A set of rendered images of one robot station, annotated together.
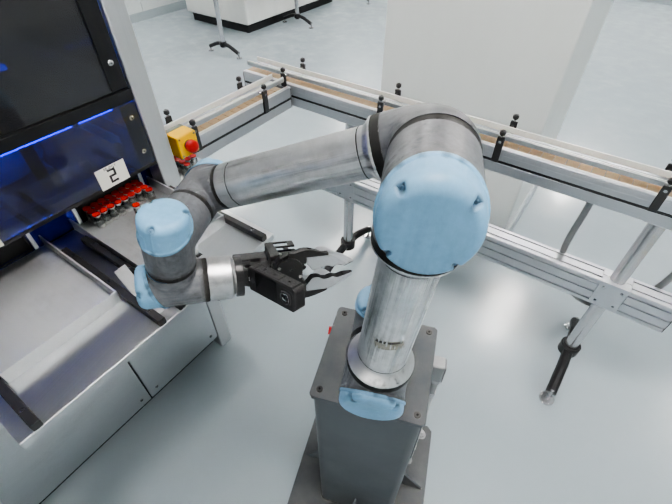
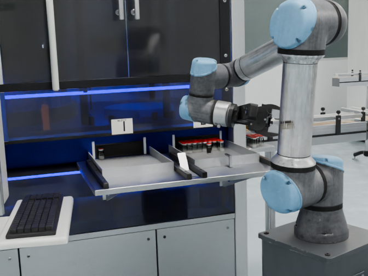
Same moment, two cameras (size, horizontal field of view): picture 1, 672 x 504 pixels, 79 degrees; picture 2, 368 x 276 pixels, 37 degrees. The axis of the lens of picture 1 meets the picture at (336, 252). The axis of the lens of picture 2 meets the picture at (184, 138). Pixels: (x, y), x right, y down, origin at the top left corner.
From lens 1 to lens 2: 1.18 m
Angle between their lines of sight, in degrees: 47
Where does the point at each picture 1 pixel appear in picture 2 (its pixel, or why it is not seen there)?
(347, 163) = not seen: hidden behind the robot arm
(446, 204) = (291, 8)
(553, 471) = not seen: outside the picture
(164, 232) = (201, 62)
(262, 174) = (256, 51)
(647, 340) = not seen: outside the picture
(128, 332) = (168, 178)
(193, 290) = (205, 108)
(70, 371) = (131, 181)
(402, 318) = (289, 97)
